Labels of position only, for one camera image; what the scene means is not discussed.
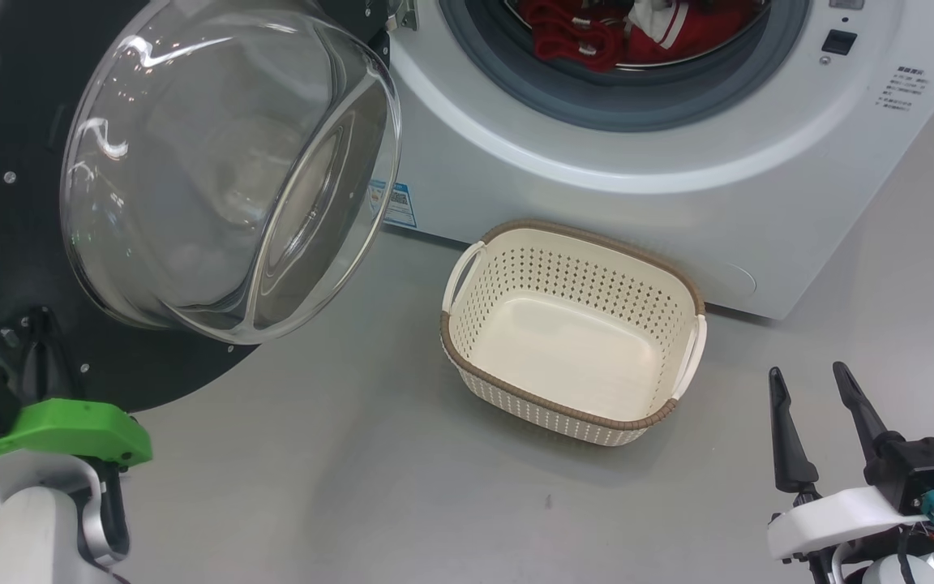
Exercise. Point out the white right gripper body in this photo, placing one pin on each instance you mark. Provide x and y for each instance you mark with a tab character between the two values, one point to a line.
832	515

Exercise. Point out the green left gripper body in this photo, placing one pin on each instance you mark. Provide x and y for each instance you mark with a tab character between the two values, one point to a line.
70	430

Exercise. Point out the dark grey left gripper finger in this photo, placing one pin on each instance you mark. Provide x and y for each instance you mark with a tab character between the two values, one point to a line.
33	365
62	373

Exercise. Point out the white front-load washing machine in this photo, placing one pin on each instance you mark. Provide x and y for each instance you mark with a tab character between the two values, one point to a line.
597	203

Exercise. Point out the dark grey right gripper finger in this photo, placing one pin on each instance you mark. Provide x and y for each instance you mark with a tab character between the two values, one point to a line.
864	414
790	446

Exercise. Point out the red and white garment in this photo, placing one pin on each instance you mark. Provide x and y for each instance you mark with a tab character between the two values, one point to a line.
572	36

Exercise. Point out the white paper label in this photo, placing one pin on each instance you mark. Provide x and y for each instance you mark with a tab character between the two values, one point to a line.
398	204

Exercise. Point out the cream perforated basket brown rim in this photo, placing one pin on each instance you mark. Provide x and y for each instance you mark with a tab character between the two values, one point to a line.
564	349

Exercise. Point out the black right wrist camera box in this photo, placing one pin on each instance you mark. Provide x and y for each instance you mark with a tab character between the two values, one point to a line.
921	474

